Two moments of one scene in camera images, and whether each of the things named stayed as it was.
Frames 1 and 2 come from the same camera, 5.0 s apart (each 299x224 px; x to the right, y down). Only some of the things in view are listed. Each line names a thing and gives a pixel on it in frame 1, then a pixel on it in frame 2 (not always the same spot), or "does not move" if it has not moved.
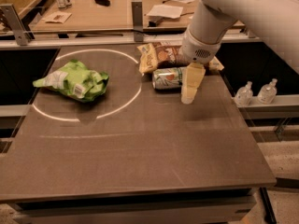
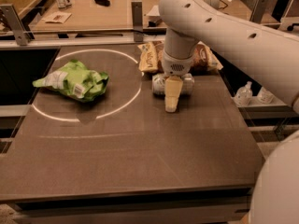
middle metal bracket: (137, 21) does not move
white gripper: (198, 50) -> (177, 65)
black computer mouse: (102, 1) does not move
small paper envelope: (59, 17) does not move
